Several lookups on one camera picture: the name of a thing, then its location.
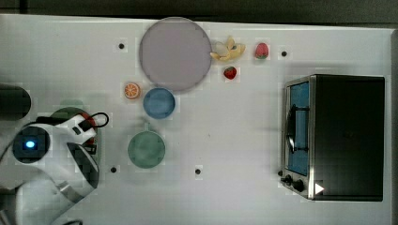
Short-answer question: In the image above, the red plush ketchup bottle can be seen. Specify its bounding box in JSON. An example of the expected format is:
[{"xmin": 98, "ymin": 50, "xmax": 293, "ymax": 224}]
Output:
[{"xmin": 81, "ymin": 112, "xmax": 96, "ymax": 145}]

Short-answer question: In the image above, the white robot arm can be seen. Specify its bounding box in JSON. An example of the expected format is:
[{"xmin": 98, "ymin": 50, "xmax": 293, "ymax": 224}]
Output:
[{"xmin": 1, "ymin": 113, "xmax": 100, "ymax": 225}]

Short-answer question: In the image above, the blue bowl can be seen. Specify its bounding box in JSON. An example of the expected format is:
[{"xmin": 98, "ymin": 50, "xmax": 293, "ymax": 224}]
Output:
[{"xmin": 143, "ymin": 87, "xmax": 176, "ymax": 119}]

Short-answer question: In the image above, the red strawberry toy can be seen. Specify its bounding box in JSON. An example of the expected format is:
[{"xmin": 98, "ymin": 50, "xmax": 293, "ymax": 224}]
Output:
[{"xmin": 223, "ymin": 67, "xmax": 237, "ymax": 80}]

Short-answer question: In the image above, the large purple plate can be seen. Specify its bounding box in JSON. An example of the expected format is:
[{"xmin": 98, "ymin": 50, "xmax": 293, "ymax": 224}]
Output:
[{"xmin": 139, "ymin": 17, "xmax": 211, "ymax": 91}]

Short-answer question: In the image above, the green metal mug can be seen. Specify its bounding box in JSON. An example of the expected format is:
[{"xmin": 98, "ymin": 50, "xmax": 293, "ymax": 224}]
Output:
[{"xmin": 128, "ymin": 123, "xmax": 166, "ymax": 169}]

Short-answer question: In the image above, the peeled banana toy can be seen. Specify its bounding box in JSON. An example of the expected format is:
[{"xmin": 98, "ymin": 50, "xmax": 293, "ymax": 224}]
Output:
[{"xmin": 210, "ymin": 37, "xmax": 246, "ymax": 62}]

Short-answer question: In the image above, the orange slice toy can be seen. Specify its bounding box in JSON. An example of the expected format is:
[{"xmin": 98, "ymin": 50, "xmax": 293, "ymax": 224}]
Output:
[{"xmin": 124, "ymin": 82, "xmax": 142, "ymax": 99}]

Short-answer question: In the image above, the pink strawberry toy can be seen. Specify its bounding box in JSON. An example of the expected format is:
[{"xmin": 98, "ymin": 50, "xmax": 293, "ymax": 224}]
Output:
[{"xmin": 254, "ymin": 42, "xmax": 269, "ymax": 59}]

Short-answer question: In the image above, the black toaster oven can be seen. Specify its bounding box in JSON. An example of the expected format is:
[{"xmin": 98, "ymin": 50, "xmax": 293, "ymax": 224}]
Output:
[{"xmin": 278, "ymin": 74, "xmax": 385, "ymax": 202}]

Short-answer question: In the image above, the black round pot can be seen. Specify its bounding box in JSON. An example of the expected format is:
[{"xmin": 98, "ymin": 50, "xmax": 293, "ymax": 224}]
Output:
[{"xmin": 0, "ymin": 83, "xmax": 32, "ymax": 121}]

